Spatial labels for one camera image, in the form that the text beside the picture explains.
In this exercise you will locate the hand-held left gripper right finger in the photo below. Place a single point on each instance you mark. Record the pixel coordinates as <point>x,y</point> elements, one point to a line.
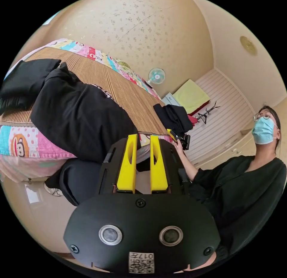
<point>159,170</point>

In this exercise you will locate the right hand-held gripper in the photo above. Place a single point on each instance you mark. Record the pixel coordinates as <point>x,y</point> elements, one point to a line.
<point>185,141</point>

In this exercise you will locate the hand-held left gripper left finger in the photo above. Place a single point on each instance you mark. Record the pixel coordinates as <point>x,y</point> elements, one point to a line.
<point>126,168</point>

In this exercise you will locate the person's right forearm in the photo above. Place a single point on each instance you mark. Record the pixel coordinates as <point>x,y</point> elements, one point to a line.
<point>189,167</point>

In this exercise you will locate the black long sleeve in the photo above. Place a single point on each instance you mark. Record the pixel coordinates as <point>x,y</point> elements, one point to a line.
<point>78,116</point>

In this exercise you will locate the person's right hand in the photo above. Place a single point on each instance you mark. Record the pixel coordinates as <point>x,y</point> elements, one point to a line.
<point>179,149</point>

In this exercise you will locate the pile of clothes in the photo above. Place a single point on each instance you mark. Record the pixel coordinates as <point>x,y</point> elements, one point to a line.
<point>173,117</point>

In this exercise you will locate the pale blue cabinet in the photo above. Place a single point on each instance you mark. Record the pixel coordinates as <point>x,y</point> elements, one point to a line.
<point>168,100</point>

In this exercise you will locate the black coat rack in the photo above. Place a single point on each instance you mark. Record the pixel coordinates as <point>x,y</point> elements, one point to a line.
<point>205,113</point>

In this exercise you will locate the yellow cloth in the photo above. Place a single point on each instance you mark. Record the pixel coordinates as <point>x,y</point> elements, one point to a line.
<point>190,95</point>

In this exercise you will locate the pale blue fan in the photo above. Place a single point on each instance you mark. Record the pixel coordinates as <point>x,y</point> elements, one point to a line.
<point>156,76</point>

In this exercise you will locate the cream cupboard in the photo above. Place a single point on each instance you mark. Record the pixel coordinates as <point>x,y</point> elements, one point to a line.
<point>237,147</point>

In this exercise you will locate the person's body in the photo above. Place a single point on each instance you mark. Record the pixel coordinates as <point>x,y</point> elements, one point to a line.
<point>235,192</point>

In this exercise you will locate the bed with woven mat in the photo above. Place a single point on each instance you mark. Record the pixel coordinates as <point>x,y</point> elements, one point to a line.
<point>101,73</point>

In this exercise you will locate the round golden lamp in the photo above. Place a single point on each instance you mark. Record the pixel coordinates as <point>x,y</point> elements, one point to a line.
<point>248,45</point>

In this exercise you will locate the black folded garment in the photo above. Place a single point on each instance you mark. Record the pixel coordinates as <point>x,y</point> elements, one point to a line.
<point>24,82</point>

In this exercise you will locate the window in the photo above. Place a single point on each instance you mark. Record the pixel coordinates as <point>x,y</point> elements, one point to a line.
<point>50,18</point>

